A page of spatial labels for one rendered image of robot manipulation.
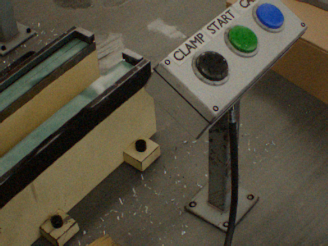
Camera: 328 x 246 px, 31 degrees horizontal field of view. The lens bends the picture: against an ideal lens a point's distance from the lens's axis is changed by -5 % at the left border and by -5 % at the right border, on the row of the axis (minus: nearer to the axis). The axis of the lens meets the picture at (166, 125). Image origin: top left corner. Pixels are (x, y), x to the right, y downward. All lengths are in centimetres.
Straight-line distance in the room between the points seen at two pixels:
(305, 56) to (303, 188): 21
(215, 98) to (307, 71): 39
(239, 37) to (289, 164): 30
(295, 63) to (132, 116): 27
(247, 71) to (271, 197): 26
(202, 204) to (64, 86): 24
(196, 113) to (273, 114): 36
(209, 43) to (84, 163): 27
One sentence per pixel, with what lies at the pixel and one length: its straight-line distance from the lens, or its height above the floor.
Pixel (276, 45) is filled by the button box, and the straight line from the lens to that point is 60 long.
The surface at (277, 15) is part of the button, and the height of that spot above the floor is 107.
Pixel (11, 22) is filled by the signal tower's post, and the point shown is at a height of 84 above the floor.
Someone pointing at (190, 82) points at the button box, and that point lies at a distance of 54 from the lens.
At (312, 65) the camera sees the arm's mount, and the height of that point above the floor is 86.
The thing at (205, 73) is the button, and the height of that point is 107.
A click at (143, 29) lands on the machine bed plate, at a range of 106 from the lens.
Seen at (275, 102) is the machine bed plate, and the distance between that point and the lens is 91.
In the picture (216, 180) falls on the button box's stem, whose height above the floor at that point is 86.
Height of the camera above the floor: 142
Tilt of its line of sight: 45 degrees down
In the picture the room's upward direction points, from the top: 4 degrees counter-clockwise
